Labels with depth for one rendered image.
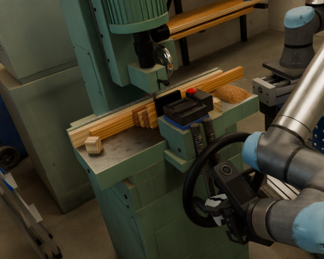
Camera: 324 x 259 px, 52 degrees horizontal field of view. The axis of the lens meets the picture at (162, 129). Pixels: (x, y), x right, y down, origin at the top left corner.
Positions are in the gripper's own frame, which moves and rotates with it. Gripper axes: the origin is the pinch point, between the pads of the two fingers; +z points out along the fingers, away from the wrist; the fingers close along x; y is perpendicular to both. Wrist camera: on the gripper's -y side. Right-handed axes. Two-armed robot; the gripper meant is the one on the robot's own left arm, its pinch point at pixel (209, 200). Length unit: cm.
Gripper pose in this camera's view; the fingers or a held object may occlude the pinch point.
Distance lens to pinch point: 83.3
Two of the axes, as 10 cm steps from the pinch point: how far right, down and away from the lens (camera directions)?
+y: 4.1, 9.1, 0.4
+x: 8.4, -3.9, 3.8
